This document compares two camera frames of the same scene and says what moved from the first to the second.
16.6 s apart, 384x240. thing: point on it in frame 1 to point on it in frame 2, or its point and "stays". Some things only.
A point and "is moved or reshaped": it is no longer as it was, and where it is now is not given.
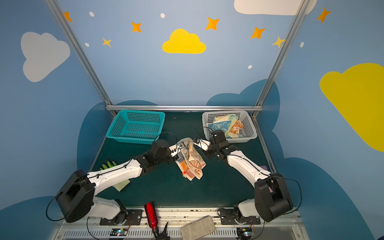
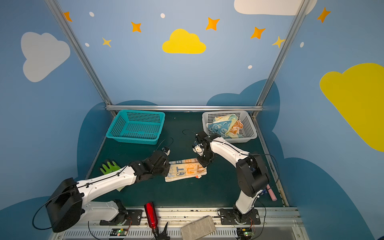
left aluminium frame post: x=83 y=55 stays
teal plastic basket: x=137 y=126 stays
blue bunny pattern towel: x=218 y=125 stays
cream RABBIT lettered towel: x=190 y=161 is moved or reshaped
